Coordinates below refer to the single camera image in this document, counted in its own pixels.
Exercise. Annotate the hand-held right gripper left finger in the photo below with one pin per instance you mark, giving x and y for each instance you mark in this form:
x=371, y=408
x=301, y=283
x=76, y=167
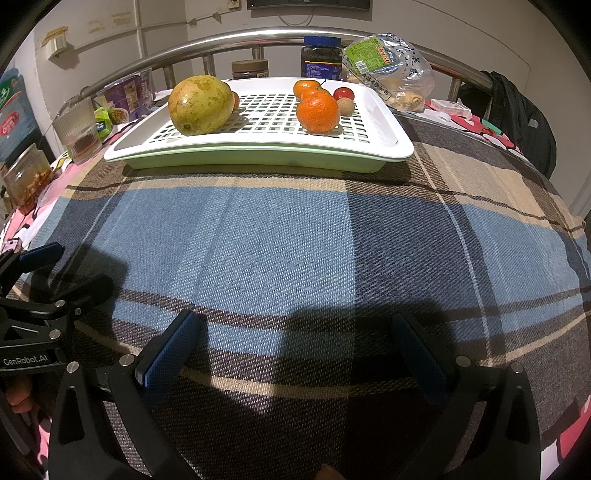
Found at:
x=173, y=355

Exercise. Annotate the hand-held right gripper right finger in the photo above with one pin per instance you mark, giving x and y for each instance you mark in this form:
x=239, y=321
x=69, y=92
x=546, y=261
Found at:
x=420, y=364

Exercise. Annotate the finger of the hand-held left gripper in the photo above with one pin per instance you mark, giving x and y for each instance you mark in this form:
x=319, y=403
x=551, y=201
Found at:
x=87, y=293
x=39, y=256

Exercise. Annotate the white slotted tray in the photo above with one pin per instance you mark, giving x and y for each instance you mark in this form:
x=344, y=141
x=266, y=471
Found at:
x=268, y=134

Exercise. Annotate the brown longan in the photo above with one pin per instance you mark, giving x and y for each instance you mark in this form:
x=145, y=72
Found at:
x=346, y=107

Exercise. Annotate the small red fruit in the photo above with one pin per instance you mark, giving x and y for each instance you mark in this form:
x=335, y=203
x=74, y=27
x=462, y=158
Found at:
x=344, y=92

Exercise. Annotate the person's left hand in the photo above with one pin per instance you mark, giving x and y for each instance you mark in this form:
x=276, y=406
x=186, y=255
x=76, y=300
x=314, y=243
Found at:
x=18, y=397

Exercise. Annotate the glass jar with food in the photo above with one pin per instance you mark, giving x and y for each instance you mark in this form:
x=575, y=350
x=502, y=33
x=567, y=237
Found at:
x=27, y=177

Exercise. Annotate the ribbed glass cup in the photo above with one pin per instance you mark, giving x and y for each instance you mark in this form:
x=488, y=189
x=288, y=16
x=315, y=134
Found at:
x=78, y=131

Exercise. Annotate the blue plastic package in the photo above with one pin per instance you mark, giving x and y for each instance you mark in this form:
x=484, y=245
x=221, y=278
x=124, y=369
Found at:
x=14, y=115

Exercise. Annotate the green packet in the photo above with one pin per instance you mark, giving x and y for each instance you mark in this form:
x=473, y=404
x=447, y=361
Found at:
x=104, y=119

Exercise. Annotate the plaid blanket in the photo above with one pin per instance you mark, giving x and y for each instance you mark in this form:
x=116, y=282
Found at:
x=300, y=240

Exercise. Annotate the purple box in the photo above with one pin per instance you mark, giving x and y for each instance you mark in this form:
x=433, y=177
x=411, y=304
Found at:
x=127, y=92

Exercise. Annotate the large yellow-green pear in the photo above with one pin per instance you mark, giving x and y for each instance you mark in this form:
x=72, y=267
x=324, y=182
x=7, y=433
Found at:
x=201, y=105

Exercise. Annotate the small orange tangerine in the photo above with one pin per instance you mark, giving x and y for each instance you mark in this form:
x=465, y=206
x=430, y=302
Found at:
x=236, y=101

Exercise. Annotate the small white box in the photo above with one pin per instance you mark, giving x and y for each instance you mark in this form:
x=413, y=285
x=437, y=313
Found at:
x=455, y=108

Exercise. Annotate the black backpack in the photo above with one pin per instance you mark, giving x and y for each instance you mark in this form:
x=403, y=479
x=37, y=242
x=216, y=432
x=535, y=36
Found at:
x=517, y=120

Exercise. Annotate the brown-lidded jar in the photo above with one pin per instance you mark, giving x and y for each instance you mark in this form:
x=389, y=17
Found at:
x=250, y=69

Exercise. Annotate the clear plastic snack bag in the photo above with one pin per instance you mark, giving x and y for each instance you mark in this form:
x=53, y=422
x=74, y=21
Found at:
x=392, y=69

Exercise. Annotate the blue-lidded dark jar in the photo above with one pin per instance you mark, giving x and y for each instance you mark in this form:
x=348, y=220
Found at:
x=322, y=56

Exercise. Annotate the wall switch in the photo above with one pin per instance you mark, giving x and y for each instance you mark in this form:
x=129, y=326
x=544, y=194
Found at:
x=55, y=44

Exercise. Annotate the metal bed rail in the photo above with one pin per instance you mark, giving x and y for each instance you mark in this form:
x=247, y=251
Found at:
x=184, y=46

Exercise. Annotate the wall socket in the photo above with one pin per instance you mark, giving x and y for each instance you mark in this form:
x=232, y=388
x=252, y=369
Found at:
x=233, y=4

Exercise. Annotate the wall-mounted black television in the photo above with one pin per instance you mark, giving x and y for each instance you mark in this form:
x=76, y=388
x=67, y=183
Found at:
x=308, y=3

